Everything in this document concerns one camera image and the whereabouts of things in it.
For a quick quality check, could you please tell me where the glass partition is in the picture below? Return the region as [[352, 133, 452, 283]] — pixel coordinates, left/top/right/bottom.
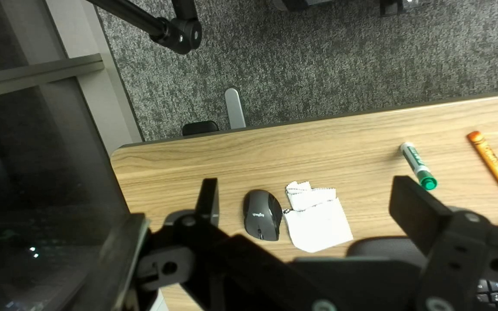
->
[[0, 0, 146, 311]]

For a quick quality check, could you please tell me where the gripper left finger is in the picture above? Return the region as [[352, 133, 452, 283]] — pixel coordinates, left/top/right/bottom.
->
[[136, 178, 341, 311]]

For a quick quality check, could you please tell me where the green marker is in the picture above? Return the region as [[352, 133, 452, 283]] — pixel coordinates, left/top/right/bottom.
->
[[399, 142, 438, 191]]

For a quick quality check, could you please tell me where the white cloth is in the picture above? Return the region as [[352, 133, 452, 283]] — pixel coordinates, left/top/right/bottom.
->
[[282, 181, 354, 254]]

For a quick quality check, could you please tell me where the office chair base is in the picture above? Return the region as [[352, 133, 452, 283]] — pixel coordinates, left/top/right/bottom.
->
[[182, 88, 247, 137]]

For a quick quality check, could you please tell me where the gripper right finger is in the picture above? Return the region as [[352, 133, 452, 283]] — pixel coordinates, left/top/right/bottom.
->
[[389, 175, 498, 311]]

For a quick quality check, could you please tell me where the grey computer mouse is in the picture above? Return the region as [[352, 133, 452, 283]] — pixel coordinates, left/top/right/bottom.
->
[[243, 189, 284, 241]]

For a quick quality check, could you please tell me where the orange crayon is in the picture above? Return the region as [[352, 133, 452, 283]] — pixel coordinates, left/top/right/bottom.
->
[[467, 131, 498, 197]]

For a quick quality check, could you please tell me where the black stand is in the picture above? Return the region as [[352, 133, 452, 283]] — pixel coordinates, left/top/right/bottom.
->
[[86, 0, 203, 55]]

